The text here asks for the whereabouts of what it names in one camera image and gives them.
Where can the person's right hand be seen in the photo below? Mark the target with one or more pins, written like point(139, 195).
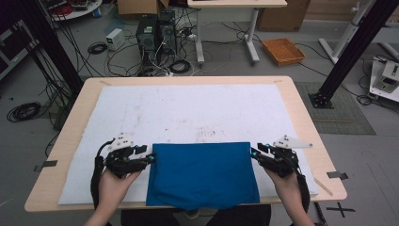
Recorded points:
point(287, 191)

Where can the white machine on base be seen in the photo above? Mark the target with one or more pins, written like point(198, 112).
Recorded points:
point(387, 78)

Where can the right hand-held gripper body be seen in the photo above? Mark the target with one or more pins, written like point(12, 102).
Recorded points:
point(282, 160)

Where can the white table mat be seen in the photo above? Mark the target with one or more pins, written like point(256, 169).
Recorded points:
point(188, 106)

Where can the person's legs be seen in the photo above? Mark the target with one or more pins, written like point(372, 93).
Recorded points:
point(138, 218)

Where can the black tape cross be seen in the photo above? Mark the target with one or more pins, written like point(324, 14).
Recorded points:
point(342, 209)

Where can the round white table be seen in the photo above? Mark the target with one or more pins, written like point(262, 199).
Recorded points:
point(78, 12)

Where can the small white box device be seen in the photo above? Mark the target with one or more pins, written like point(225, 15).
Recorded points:
point(114, 39)

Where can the orange tray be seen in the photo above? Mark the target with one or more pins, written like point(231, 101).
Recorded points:
point(283, 51)

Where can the grey floor mat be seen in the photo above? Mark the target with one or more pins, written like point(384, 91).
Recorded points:
point(351, 119)

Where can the black metal frame post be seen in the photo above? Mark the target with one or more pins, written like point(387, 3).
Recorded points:
point(53, 47)
point(354, 50)

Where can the thin wooden stick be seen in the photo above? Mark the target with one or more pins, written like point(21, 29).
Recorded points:
point(323, 187)

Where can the person's left hand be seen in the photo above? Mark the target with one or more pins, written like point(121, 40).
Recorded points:
point(114, 191)

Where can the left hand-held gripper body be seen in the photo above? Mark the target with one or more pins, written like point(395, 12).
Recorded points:
point(122, 160)

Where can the white metal stand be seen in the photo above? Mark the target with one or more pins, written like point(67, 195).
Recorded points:
point(345, 34)

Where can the grey tape strip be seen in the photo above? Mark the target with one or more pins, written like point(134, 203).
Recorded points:
point(47, 164)
point(337, 175)

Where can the blue t-shirt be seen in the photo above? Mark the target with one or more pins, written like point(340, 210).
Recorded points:
point(200, 175)

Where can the large closed cardboard box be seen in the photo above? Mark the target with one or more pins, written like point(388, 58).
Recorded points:
point(282, 15)

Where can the white desk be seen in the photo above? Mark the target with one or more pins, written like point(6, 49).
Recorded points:
point(235, 3)

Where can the black computer tower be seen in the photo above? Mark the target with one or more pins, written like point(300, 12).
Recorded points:
point(167, 34)
point(146, 40)

